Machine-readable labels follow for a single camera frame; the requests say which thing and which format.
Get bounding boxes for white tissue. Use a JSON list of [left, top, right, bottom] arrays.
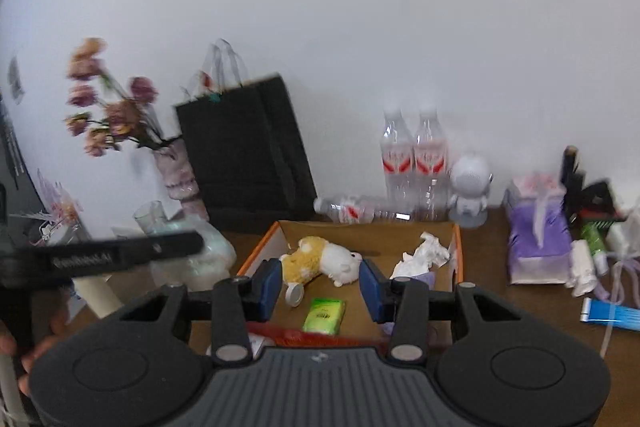
[[390, 232, 451, 280]]

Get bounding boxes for small white bottle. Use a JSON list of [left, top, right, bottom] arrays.
[[570, 239, 598, 298]]

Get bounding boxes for black red box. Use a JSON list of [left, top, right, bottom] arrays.
[[580, 179, 626, 223]]

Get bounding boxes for pink ribbed vase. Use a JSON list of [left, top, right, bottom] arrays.
[[152, 137, 208, 220]]

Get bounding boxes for white robot figure speaker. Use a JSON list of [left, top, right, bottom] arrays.
[[447, 154, 493, 228]]

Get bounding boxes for purple cable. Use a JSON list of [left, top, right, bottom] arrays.
[[597, 254, 640, 308]]

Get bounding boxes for pink dried flowers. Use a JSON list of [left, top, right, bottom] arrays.
[[67, 38, 163, 158]]

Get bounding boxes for black rectangular case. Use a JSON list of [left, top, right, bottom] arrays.
[[562, 147, 586, 218]]

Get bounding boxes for yellow white plush hamster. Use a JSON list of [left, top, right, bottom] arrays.
[[279, 236, 363, 289]]

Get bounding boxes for black paper bag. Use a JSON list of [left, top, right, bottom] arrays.
[[175, 39, 318, 220]]

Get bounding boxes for purple tissue pack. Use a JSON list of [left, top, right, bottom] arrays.
[[502, 172, 573, 285]]

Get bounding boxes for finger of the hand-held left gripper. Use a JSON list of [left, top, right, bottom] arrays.
[[120, 231, 203, 265]]

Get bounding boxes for clear glass cup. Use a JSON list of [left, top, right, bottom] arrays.
[[134, 201, 168, 235]]

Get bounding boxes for clear red-label water bottle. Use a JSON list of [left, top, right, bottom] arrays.
[[414, 107, 448, 220], [382, 109, 416, 220], [314, 194, 416, 224]]

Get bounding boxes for iridescent white pouch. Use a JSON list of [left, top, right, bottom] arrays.
[[150, 218, 237, 293]]

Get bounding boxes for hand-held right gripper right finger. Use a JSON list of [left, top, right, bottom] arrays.
[[359, 258, 521, 364]]

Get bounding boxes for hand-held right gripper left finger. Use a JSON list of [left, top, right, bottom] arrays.
[[117, 258, 283, 365]]

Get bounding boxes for green tissue pack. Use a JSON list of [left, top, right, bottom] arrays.
[[302, 298, 347, 335]]

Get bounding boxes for red cardboard box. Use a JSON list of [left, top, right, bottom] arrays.
[[235, 219, 463, 350]]

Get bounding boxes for green tube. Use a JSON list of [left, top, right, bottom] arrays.
[[580, 224, 608, 273]]

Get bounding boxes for person's left hand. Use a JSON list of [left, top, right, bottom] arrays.
[[0, 304, 68, 395]]

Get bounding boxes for blue white tube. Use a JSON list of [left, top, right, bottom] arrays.
[[580, 298, 640, 332]]

